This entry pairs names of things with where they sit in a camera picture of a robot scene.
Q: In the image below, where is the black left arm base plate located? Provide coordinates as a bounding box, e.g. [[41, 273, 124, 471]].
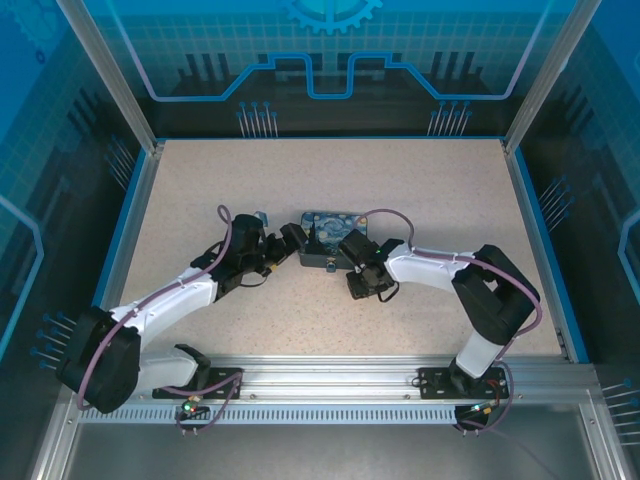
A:
[[152, 366, 246, 401]]

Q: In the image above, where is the starry night print tin box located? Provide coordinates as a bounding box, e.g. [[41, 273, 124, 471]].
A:
[[298, 210, 372, 271]]

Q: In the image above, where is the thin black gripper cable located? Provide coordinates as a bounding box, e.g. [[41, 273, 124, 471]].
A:
[[219, 272, 266, 292], [377, 279, 401, 305]]

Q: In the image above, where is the slotted grey cable duct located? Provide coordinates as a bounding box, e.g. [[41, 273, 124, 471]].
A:
[[79, 404, 481, 426]]

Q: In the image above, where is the aluminium side rail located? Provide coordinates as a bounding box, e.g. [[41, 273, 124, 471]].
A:
[[502, 139, 576, 361], [82, 142, 166, 364]]

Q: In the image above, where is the blue table edge strip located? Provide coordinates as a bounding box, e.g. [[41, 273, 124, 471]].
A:
[[74, 149, 151, 321], [514, 147, 591, 364]]

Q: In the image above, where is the aluminium frame post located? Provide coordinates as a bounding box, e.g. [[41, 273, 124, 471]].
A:
[[502, 0, 601, 156], [54, 0, 169, 156]]

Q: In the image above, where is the aluminium mounting rail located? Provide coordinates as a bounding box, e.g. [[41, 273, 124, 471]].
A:
[[67, 353, 596, 407]]

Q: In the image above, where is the thin black right gripper cable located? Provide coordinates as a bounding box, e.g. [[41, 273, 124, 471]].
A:
[[377, 279, 401, 305]]

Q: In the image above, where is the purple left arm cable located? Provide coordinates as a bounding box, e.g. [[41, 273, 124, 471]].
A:
[[74, 203, 249, 436]]

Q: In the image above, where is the grey metal shelf plate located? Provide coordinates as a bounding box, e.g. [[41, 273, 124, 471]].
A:
[[64, 422, 601, 480]]

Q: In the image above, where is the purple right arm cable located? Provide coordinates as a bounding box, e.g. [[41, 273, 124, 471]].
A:
[[357, 207, 545, 436]]

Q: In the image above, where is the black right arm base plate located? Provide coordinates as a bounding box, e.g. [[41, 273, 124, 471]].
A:
[[418, 366, 516, 401]]

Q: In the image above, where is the thin black left gripper cable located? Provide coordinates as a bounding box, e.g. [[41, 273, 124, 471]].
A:
[[219, 272, 266, 292]]

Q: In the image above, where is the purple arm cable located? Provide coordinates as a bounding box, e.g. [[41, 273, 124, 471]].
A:
[[74, 203, 249, 436], [357, 207, 545, 436]]

